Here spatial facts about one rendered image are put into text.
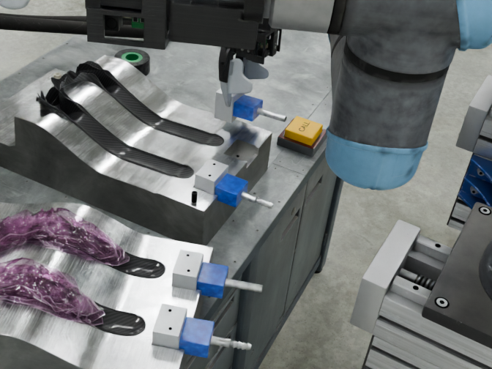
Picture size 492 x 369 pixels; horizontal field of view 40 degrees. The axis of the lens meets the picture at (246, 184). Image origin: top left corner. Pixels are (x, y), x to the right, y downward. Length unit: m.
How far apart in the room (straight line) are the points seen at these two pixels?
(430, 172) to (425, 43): 2.35
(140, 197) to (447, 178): 1.83
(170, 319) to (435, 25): 0.60
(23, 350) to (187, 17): 0.58
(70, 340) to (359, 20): 0.63
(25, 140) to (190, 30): 0.80
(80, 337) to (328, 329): 1.26
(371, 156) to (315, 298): 1.69
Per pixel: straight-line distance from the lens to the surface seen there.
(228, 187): 1.11
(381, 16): 0.45
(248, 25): 0.47
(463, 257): 0.88
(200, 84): 1.57
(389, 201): 2.60
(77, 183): 1.22
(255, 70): 1.27
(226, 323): 1.44
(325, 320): 2.14
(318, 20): 0.45
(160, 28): 0.46
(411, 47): 0.46
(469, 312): 0.82
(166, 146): 1.22
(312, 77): 1.64
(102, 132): 1.24
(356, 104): 0.49
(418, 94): 0.49
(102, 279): 1.02
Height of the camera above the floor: 1.61
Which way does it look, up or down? 39 degrees down
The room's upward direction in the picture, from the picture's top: 6 degrees clockwise
